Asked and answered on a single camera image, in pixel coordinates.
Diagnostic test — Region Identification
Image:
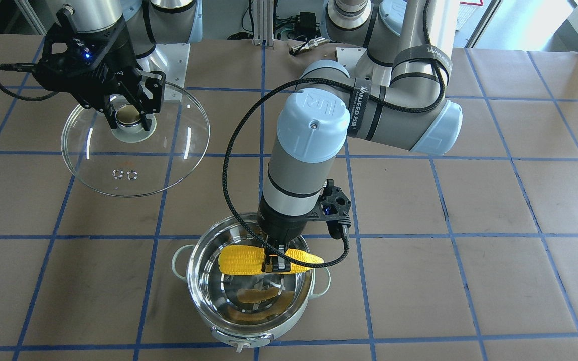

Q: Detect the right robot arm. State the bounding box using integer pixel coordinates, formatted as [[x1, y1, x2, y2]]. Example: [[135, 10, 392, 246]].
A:
[[32, 1, 203, 132]]

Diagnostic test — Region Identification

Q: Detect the glass pot lid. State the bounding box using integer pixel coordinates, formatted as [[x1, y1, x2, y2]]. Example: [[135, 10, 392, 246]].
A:
[[61, 83, 211, 197]]

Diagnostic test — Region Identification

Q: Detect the white cooking pot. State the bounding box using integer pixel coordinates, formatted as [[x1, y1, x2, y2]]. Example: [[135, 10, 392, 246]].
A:
[[171, 216, 323, 352]]

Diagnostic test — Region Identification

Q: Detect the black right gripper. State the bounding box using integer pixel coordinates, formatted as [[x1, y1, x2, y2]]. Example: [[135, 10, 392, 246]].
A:
[[34, 23, 166, 130]]

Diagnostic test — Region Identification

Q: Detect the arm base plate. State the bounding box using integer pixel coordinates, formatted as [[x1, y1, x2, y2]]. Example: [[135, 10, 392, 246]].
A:
[[335, 47, 366, 74], [138, 43, 191, 88]]

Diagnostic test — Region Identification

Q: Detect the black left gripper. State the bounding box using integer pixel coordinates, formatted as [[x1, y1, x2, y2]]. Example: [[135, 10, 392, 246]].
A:
[[257, 208, 310, 274]]

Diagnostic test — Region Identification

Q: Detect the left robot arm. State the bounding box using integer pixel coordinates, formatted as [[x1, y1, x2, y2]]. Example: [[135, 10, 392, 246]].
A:
[[218, 1, 463, 276]]

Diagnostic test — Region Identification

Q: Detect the black braided cable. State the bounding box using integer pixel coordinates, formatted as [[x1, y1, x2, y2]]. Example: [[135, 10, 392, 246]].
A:
[[222, 48, 453, 267]]

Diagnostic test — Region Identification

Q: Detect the brown paper table cover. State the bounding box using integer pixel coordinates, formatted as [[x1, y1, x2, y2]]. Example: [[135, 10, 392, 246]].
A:
[[0, 35, 578, 360]]

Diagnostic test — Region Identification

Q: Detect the yellow corn cob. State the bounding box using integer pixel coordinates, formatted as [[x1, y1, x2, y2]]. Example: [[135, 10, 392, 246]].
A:
[[218, 245, 324, 276]]

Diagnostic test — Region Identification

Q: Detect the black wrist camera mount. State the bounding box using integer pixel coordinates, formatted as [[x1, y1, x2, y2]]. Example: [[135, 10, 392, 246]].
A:
[[307, 178, 352, 239]]

